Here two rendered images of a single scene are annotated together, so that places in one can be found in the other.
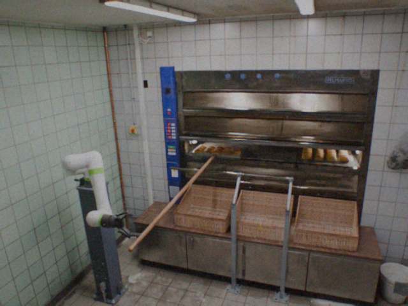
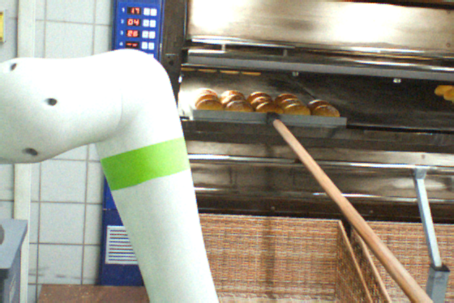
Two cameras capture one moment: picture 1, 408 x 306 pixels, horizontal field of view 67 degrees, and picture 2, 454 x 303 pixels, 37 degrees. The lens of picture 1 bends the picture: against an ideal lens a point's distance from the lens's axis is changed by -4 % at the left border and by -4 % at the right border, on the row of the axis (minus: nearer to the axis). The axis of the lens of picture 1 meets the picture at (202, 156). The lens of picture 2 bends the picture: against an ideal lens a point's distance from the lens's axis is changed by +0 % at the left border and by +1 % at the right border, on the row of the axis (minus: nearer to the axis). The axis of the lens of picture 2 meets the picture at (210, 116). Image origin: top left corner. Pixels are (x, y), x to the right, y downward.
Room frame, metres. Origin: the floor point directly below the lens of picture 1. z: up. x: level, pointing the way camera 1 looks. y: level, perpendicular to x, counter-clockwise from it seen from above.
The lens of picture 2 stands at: (1.39, 1.14, 1.75)
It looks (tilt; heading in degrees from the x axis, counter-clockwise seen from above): 14 degrees down; 332
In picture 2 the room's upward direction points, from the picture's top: 5 degrees clockwise
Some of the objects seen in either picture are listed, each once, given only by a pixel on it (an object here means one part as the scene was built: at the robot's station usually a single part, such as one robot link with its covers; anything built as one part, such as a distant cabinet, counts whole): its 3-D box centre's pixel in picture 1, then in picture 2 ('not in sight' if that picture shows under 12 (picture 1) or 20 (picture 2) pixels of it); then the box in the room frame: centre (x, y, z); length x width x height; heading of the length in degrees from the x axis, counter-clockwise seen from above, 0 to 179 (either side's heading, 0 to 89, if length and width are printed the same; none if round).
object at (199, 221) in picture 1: (206, 206); (273, 283); (3.03, -0.03, 0.72); 0.56 x 0.49 x 0.28; 69
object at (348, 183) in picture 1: (266, 176); (422, 176); (3.08, -0.66, 1.02); 1.79 x 0.11 x 0.19; 70
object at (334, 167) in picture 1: (266, 162); (426, 136); (3.10, -0.67, 1.16); 1.80 x 0.06 x 0.04; 70
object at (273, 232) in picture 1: (262, 213); (448, 289); (2.82, -0.59, 0.72); 0.56 x 0.49 x 0.28; 70
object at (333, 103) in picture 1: (268, 101); not in sight; (3.08, -0.66, 1.80); 1.79 x 0.11 x 0.19; 70
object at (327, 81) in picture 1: (268, 80); not in sight; (3.11, -0.67, 1.99); 1.80 x 0.08 x 0.21; 70
